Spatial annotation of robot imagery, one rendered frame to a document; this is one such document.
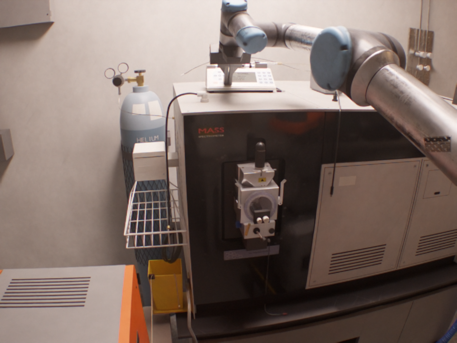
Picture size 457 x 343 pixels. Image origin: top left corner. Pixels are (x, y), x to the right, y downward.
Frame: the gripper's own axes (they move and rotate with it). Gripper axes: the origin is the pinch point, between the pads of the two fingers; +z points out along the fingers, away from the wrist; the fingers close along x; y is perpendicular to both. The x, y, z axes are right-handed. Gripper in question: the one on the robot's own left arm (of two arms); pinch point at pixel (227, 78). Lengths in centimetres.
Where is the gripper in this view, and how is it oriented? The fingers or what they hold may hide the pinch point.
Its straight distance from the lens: 121.7
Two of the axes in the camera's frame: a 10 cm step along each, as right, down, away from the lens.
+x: -9.9, 0.4, -1.0
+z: -0.6, 5.4, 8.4
